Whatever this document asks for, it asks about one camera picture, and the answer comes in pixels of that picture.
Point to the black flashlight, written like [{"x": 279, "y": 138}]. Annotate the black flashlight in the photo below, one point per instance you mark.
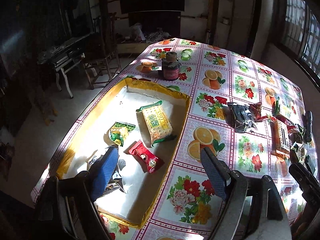
[{"x": 308, "y": 119}]

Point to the dark green small packet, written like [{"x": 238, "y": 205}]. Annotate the dark green small packet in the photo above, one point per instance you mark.
[{"x": 298, "y": 133}]

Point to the red candy packet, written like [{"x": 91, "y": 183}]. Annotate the red candy packet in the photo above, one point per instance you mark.
[{"x": 152, "y": 162}]

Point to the orange cracker pack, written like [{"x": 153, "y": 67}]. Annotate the orange cracker pack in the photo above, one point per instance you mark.
[{"x": 280, "y": 139}]

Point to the Weidan cracker pack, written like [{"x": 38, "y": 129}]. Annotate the Weidan cracker pack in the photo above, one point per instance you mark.
[
  {"x": 157, "y": 122},
  {"x": 281, "y": 108}
]

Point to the wooden chair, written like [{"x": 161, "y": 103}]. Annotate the wooden chair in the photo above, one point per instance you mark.
[{"x": 101, "y": 62}]

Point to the red snack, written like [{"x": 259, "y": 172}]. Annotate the red snack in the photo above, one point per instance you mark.
[{"x": 290, "y": 125}]

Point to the small tan cup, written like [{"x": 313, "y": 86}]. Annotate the small tan cup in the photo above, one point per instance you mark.
[{"x": 171, "y": 56}]

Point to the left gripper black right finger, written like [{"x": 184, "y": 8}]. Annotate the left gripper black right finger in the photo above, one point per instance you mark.
[{"x": 216, "y": 172}]

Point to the dark red small snack packet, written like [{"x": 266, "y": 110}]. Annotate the dark red small snack packet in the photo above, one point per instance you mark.
[{"x": 255, "y": 110}]

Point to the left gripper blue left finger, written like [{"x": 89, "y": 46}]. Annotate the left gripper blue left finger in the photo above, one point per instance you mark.
[{"x": 101, "y": 172}]

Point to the dark jar with pink label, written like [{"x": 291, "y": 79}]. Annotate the dark jar with pink label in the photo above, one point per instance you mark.
[{"x": 169, "y": 70}]

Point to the green yellow small snack packet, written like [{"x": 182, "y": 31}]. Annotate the green yellow small snack packet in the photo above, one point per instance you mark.
[{"x": 119, "y": 132}]

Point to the low tv cabinet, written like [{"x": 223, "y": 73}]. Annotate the low tv cabinet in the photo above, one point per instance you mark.
[{"x": 132, "y": 47}]

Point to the yellow-rimmed shallow tray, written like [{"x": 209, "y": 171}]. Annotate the yellow-rimmed shallow tray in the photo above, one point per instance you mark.
[{"x": 122, "y": 103}]

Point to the standing air conditioner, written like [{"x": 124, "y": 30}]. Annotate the standing air conditioner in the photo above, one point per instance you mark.
[{"x": 260, "y": 27}]

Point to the dark silver snack bag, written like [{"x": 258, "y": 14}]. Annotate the dark silver snack bag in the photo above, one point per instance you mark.
[{"x": 241, "y": 118}]

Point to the floral fruit vinyl tablecloth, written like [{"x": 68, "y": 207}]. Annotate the floral fruit vinyl tablecloth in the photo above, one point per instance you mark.
[{"x": 186, "y": 207}]

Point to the white-legged side table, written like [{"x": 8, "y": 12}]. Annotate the white-legged side table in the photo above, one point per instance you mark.
[{"x": 60, "y": 60}]

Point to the barred window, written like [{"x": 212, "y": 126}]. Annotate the barred window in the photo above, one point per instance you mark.
[{"x": 299, "y": 34}]

